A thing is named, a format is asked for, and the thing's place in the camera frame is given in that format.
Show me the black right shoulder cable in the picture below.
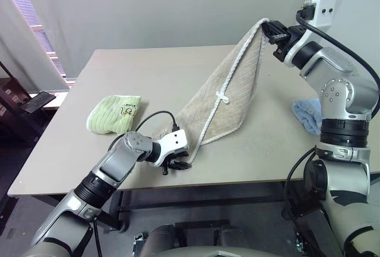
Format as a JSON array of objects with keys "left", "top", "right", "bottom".
[{"left": 283, "top": 147, "right": 319, "bottom": 231}]

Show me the blue folded towel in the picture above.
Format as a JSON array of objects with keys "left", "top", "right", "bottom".
[{"left": 290, "top": 98, "right": 323, "bottom": 136}]

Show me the grey robot torso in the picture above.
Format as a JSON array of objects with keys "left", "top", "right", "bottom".
[{"left": 139, "top": 244, "right": 300, "bottom": 257}]

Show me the dark rounded shape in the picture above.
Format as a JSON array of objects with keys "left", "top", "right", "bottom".
[{"left": 139, "top": 223, "right": 181, "bottom": 257}]

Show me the green folded towel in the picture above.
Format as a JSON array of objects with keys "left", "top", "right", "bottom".
[{"left": 85, "top": 93, "right": 142, "bottom": 136}]

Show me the beige towel with white edging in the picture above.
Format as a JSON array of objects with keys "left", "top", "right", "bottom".
[{"left": 151, "top": 17, "right": 271, "bottom": 163}]

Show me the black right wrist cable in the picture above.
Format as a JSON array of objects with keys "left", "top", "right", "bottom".
[{"left": 295, "top": 3, "right": 380, "bottom": 94}]

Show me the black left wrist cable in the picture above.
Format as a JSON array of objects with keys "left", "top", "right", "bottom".
[{"left": 110, "top": 110, "right": 179, "bottom": 151}]

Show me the black phone on stand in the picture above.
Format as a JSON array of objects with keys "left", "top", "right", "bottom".
[{"left": 20, "top": 90, "right": 57, "bottom": 115}]

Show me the window with blinds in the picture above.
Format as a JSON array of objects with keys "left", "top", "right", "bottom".
[{"left": 0, "top": 0, "right": 77, "bottom": 88}]

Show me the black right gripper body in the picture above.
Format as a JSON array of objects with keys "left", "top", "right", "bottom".
[{"left": 272, "top": 24, "right": 306, "bottom": 63}]

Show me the white curtain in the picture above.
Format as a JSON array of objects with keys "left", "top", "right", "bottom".
[{"left": 0, "top": 0, "right": 71, "bottom": 94}]

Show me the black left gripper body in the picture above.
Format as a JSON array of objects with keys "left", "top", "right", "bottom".
[{"left": 161, "top": 153, "right": 182, "bottom": 176}]

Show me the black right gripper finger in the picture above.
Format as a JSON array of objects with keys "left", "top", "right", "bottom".
[
  {"left": 265, "top": 31, "right": 291, "bottom": 45},
  {"left": 262, "top": 20, "right": 289, "bottom": 35}
]

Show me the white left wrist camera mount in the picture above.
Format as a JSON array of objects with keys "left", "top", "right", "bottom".
[{"left": 150, "top": 129, "right": 189, "bottom": 168}]

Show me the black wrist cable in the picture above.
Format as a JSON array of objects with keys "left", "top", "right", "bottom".
[
  {"left": 295, "top": 3, "right": 380, "bottom": 94},
  {"left": 110, "top": 110, "right": 179, "bottom": 151}
]

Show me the black metal table frame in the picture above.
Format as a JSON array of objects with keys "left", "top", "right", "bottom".
[{"left": 0, "top": 176, "right": 306, "bottom": 234}]

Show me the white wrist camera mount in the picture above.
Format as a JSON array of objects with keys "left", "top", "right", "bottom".
[
  {"left": 284, "top": 0, "right": 338, "bottom": 67},
  {"left": 150, "top": 129, "right": 189, "bottom": 168}
]

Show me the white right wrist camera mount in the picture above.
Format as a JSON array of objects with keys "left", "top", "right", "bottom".
[{"left": 284, "top": 0, "right": 338, "bottom": 67}]

